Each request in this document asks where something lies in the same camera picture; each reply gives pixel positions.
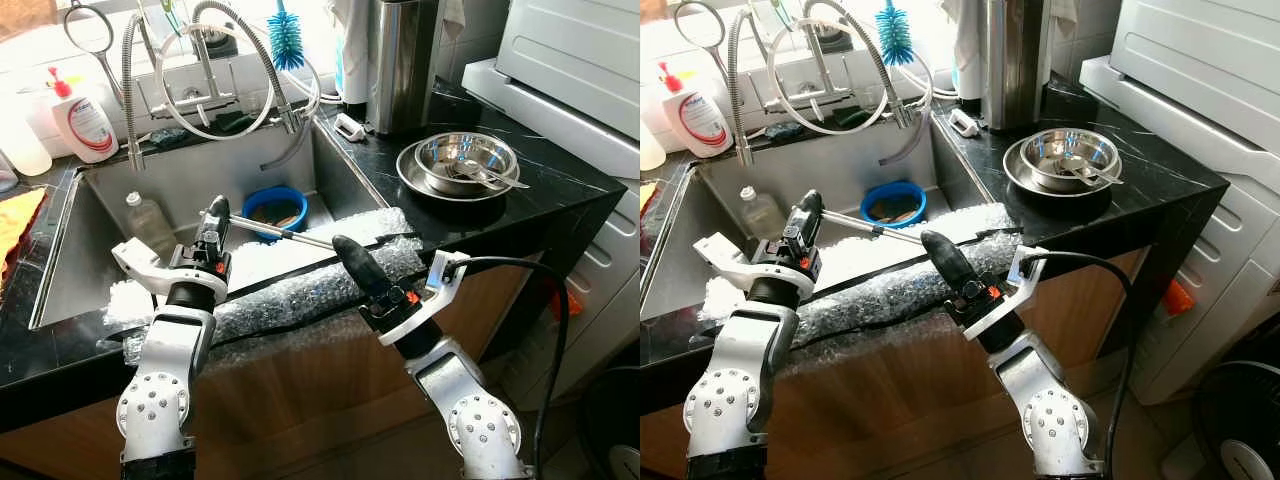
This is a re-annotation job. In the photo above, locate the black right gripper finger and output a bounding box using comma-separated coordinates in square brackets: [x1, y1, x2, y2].
[332, 236, 386, 301]
[342, 236, 398, 293]
[930, 231, 984, 288]
[920, 231, 973, 296]

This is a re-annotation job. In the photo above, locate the long steel rod utensil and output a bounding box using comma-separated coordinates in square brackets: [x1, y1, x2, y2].
[228, 214, 337, 251]
[822, 209, 927, 246]

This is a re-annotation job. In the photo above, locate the round steel plate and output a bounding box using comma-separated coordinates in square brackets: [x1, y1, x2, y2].
[1003, 132, 1123, 199]
[396, 135, 523, 205]

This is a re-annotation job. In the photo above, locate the steel spoon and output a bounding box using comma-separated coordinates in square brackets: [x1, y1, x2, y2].
[1055, 152, 1126, 187]
[447, 158, 532, 191]

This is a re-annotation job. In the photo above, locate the blue plastic bowl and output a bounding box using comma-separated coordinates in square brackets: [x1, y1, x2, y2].
[241, 186, 310, 244]
[860, 180, 928, 230]

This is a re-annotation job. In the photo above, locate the clear plastic bottle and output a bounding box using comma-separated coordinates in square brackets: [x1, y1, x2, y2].
[738, 186, 791, 241]
[124, 191, 179, 263]

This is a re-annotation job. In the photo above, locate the stainless steel sink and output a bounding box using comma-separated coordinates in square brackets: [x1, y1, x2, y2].
[640, 118, 1001, 321]
[30, 118, 406, 331]

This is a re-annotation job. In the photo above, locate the bubble wrap sheet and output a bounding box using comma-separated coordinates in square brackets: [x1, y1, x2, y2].
[100, 205, 429, 366]
[700, 203, 1026, 351]

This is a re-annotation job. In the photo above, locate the wooden cabinet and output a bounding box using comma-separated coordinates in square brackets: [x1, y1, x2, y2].
[0, 255, 546, 480]
[640, 245, 1151, 480]

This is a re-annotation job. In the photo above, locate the round steel bowl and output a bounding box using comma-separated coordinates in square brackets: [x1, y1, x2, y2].
[1020, 127, 1122, 193]
[414, 131, 520, 197]

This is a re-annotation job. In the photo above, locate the white soap bottle red pump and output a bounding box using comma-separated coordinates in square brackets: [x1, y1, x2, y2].
[47, 67, 120, 165]
[657, 62, 734, 159]

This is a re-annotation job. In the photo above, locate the steel faucet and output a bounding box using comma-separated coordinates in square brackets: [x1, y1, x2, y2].
[150, 25, 241, 126]
[765, 20, 851, 119]

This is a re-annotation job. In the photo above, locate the translucent white bottle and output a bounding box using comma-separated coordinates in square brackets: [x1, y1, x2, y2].
[640, 120, 667, 172]
[0, 95, 53, 178]

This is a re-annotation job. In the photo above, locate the small orange object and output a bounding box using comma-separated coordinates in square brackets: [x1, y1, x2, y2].
[1160, 278, 1196, 319]
[547, 283, 584, 323]

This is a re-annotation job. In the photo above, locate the blue bottle brush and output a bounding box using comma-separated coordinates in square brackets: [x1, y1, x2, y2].
[266, 0, 307, 72]
[875, 0, 916, 67]

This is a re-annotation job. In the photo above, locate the tall steel canister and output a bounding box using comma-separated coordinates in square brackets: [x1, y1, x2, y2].
[366, 0, 447, 137]
[982, 0, 1053, 131]

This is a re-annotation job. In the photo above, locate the white washing machine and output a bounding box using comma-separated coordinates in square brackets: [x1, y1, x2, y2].
[462, 0, 641, 411]
[1078, 0, 1280, 406]

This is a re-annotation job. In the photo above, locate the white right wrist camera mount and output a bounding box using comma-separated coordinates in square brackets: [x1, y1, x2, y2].
[378, 250, 471, 348]
[962, 245, 1051, 341]

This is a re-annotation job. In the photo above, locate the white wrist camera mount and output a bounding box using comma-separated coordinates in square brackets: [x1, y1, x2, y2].
[378, 250, 471, 348]
[110, 237, 231, 301]
[693, 233, 823, 301]
[962, 245, 1051, 341]

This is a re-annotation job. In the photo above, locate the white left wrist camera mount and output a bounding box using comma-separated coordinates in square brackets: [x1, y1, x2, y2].
[693, 233, 823, 301]
[110, 237, 231, 301]

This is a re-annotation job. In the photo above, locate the white plastic hose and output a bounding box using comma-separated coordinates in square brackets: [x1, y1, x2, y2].
[153, 22, 323, 143]
[765, 18, 936, 137]

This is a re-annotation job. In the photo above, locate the flexible steel hose with nozzle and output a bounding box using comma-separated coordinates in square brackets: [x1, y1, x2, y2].
[727, 8, 766, 169]
[120, 12, 161, 173]

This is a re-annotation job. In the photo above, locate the wire ring strainer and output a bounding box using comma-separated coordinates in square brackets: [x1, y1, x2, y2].
[63, 2, 126, 106]
[673, 0, 736, 101]

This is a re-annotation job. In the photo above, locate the flexible steel faucet hose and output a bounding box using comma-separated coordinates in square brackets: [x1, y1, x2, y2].
[190, 0, 301, 136]
[800, 0, 913, 131]

